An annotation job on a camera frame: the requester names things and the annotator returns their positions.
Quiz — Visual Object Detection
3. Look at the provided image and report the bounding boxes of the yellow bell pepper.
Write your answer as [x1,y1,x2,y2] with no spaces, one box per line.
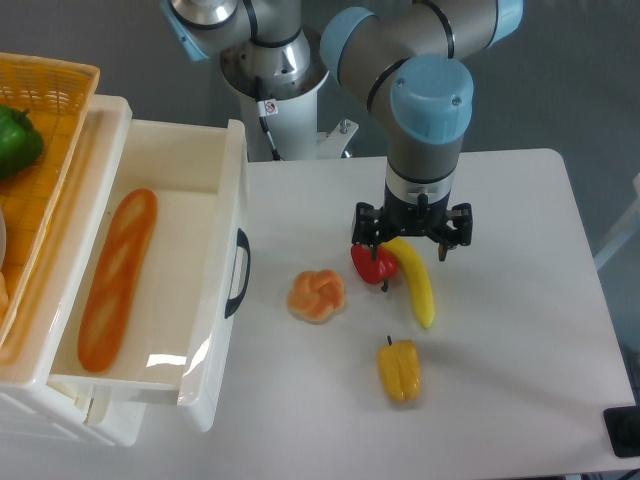
[377,336,421,403]

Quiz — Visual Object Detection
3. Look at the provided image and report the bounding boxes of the orange baguette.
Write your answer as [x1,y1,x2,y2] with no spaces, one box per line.
[77,189,158,373]

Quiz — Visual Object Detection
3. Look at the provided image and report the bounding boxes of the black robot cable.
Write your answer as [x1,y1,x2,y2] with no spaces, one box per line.
[254,74,284,162]

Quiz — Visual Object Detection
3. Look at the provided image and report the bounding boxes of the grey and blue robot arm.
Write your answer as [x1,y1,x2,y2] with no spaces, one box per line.
[161,1,524,256]

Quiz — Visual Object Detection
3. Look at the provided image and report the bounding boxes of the white top drawer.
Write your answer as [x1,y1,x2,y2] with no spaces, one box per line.
[50,120,248,432]

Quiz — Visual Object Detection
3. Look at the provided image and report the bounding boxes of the red bell pepper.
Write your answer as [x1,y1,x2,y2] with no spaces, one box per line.
[350,244,398,292]

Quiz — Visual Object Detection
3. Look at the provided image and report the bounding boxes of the orange woven basket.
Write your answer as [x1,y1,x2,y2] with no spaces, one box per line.
[1,52,100,342]

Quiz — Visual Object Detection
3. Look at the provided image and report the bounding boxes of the yellow banana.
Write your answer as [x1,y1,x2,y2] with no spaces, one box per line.
[383,237,435,329]

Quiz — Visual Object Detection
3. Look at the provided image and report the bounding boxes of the knotted bread roll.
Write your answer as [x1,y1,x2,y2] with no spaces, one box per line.
[286,269,346,324]

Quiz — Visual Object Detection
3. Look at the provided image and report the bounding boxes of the white plastic drawer cabinet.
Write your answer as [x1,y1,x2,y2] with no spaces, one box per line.
[1,95,144,446]

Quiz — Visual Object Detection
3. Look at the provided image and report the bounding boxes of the green bell pepper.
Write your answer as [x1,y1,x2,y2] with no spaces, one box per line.
[1,105,44,180]

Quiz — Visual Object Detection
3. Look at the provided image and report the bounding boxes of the black drawer handle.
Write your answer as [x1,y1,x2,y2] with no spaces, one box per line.
[224,229,252,318]

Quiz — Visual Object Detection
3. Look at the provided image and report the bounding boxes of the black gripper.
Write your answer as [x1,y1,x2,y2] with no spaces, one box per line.
[351,187,473,261]

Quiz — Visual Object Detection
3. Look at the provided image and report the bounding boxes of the black device at table edge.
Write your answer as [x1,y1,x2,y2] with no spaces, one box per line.
[603,406,639,458]

